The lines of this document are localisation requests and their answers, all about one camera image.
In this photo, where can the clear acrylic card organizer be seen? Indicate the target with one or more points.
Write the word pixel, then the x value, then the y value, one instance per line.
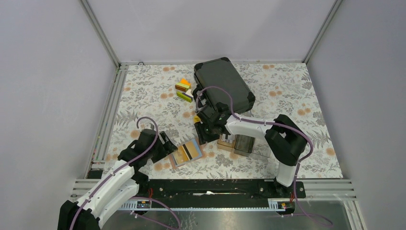
pixel 247 146

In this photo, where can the yellow round token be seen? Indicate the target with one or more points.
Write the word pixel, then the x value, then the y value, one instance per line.
pixel 196 119

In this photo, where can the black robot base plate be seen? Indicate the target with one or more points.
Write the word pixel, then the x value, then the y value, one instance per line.
pixel 215 193

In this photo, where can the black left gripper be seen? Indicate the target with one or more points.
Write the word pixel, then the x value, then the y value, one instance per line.
pixel 166 148

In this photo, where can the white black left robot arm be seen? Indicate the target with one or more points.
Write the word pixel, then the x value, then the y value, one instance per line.
pixel 123 181

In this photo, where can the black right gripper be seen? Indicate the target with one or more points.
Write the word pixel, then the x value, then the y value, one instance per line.
pixel 202 137

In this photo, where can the orange gold credit card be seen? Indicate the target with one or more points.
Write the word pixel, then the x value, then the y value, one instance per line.
pixel 192 149

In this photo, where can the aluminium frame rail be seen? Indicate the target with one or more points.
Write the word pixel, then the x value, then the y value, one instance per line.
pixel 99 149

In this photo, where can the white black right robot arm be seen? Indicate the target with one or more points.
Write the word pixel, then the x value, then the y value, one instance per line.
pixel 287 142

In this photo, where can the silver striped credit card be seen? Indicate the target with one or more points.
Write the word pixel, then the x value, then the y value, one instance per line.
pixel 228 138

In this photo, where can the floral patterned table mat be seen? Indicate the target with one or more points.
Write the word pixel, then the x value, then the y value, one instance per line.
pixel 279 88

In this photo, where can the pink leather card holder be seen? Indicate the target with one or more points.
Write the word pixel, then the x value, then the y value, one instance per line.
pixel 171 158

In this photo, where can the yellow card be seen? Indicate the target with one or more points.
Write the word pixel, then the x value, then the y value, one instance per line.
pixel 180 156

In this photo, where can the dark grey hard case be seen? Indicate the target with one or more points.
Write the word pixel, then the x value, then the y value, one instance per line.
pixel 218 81

